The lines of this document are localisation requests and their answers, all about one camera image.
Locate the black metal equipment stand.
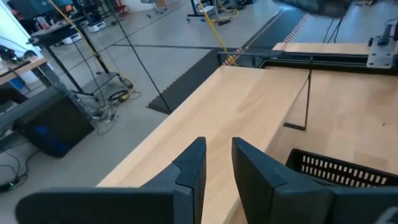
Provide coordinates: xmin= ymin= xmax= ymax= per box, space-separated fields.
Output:
xmin=27 ymin=17 xmax=131 ymax=105

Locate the yellow cable with plug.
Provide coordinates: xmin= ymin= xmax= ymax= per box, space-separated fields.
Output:
xmin=46 ymin=0 xmax=137 ymax=103

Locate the office chair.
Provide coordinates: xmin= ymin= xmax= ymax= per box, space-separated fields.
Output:
xmin=140 ymin=0 xmax=169 ymax=19

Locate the black power strip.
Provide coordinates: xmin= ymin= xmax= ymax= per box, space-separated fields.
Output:
xmin=0 ymin=179 xmax=20 ymax=193

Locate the black aluminium table frame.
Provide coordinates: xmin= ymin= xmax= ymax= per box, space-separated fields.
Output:
xmin=216 ymin=49 xmax=398 ymax=77

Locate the black striped-edge floor mat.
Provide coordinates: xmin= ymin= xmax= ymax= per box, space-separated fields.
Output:
xmin=217 ymin=8 xmax=312 ymax=68

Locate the black slotted plastic basket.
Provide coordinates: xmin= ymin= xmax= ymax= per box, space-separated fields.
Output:
xmin=285 ymin=148 xmax=398 ymax=189

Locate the silver metal mounting plate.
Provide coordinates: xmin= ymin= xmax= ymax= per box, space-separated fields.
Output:
xmin=366 ymin=23 xmax=398 ymax=69

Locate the black hanging cable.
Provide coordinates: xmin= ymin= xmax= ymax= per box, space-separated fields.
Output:
xmin=103 ymin=0 xmax=173 ymax=114

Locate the black floor cable bundle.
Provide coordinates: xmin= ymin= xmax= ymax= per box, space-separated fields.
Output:
xmin=77 ymin=88 xmax=142 ymax=135

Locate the black rolling frame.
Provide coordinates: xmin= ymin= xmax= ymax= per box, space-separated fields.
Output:
xmin=186 ymin=0 xmax=240 ymax=27

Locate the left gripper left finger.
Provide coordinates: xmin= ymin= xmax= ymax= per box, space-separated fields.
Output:
xmin=14 ymin=136 xmax=208 ymax=224

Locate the wooden desk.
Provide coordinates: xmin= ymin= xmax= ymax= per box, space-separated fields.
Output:
xmin=0 ymin=55 xmax=62 ymax=91

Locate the yellow hanging cable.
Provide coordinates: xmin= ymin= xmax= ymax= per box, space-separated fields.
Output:
xmin=197 ymin=0 xmax=238 ymax=66

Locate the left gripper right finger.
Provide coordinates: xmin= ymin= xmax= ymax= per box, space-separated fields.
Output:
xmin=231 ymin=136 xmax=398 ymax=224

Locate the white box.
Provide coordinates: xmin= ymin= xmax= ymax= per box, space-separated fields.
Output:
xmin=86 ymin=19 xmax=107 ymax=33
xmin=61 ymin=32 xmax=83 ymax=45

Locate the black computer tower blue light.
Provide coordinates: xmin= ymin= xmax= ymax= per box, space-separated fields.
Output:
xmin=14 ymin=88 xmax=96 ymax=159

